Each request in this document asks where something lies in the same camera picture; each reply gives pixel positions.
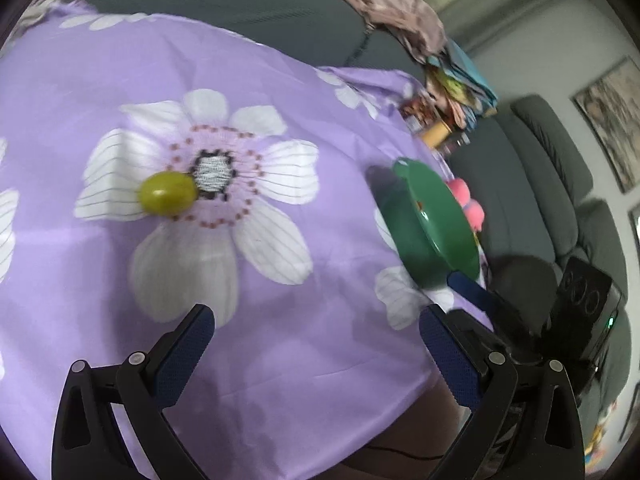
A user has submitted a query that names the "beige crumpled garment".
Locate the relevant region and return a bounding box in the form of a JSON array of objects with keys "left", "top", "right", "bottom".
[{"left": 300, "top": 0, "right": 448, "bottom": 63}]

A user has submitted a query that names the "green bowl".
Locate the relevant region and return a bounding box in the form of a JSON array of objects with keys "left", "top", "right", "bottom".
[{"left": 381, "top": 157, "right": 482, "bottom": 290}]

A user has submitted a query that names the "framed wall picture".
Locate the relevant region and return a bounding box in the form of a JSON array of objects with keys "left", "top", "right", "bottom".
[{"left": 570, "top": 55, "right": 640, "bottom": 193}]

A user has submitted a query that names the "colourful printed bag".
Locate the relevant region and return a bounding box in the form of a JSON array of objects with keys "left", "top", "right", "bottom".
[{"left": 425, "top": 40, "right": 499, "bottom": 128}]

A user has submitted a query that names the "thin black cable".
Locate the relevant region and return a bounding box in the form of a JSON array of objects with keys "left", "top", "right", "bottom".
[{"left": 345, "top": 30, "right": 373, "bottom": 67}]

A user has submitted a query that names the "grey sofa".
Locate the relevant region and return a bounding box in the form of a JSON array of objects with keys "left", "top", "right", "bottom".
[{"left": 65, "top": 0, "right": 631, "bottom": 411}]

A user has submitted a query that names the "large green fruit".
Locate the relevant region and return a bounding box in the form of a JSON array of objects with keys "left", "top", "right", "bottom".
[{"left": 138, "top": 171, "right": 198, "bottom": 217}]

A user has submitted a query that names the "grey white crumpled cloth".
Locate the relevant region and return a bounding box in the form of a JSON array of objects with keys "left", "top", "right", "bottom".
[{"left": 10, "top": 0, "right": 96, "bottom": 26}]

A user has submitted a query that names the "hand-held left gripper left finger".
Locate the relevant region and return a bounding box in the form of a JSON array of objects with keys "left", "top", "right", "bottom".
[{"left": 51, "top": 304, "right": 217, "bottom": 480}]

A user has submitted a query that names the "purple floral cloth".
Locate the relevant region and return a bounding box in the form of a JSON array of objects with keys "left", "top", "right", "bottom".
[{"left": 0, "top": 0, "right": 493, "bottom": 480}]

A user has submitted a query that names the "yellow bottle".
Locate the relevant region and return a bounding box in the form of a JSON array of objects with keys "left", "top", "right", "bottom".
[{"left": 419, "top": 120, "right": 453, "bottom": 150}]

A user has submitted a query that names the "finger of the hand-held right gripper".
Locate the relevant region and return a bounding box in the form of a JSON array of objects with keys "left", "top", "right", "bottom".
[{"left": 446, "top": 271, "right": 546, "bottom": 356}]

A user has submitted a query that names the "clear plastic bottle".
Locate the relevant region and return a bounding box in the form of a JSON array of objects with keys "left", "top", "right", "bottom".
[{"left": 437, "top": 130, "right": 471, "bottom": 156}]

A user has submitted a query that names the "pink plush toy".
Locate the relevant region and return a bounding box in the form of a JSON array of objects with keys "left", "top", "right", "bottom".
[{"left": 446, "top": 177, "right": 486, "bottom": 233}]

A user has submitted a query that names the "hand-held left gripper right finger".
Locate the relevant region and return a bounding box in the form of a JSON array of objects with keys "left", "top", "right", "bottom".
[{"left": 420, "top": 304, "right": 586, "bottom": 480}]

